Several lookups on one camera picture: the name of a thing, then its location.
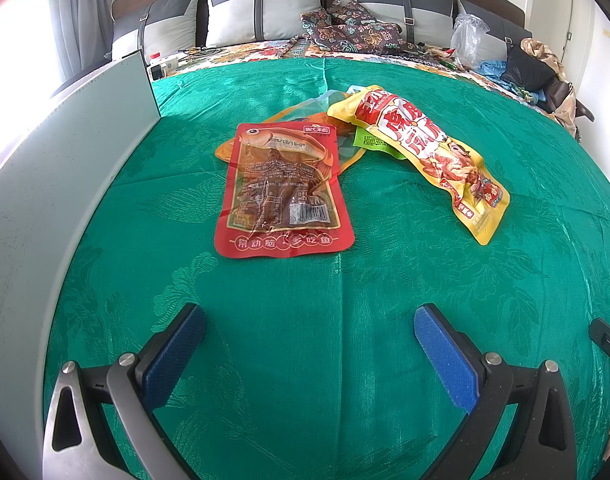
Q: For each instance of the white cardboard box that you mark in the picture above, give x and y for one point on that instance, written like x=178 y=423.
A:
x=60 y=210

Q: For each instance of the yellow snack packet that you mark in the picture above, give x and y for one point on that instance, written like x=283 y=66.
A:
x=435 y=160

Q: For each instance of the small green snack packet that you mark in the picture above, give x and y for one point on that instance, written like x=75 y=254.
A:
x=367 y=140

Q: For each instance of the clear plastic bag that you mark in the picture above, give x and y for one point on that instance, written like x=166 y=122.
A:
x=470 y=40

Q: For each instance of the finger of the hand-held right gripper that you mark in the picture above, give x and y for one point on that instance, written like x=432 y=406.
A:
x=607 y=340

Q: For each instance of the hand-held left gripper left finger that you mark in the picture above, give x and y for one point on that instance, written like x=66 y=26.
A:
x=175 y=355

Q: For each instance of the grey curtain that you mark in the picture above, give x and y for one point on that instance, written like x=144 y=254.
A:
x=80 y=20

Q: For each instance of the brown bag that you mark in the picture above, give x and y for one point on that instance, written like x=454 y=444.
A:
x=567 y=100

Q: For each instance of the blue cloth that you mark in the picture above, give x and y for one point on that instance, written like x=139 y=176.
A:
x=492 y=70

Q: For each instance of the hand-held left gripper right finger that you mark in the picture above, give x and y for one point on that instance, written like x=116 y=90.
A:
x=445 y=355

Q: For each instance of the orange clear snack packet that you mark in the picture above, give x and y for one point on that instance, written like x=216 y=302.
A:
x=295 y=112

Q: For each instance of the green blanket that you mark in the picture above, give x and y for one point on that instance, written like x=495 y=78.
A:
x=310 y=285

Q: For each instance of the beige cloth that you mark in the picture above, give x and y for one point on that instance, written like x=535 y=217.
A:
x=540 y=52

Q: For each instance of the black bag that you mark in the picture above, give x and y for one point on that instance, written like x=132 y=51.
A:
x=527 y=72

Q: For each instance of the red fish snack packet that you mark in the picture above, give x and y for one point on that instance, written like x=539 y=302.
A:
x=280 y=195

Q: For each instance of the grey two-tone pillow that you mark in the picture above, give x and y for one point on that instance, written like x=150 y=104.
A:
x=260 y=10
x=400 y=0
x=160 y=25
x=500 y=25

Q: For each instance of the dark patterned cushion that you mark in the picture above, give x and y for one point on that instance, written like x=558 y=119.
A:
x=355 y=30

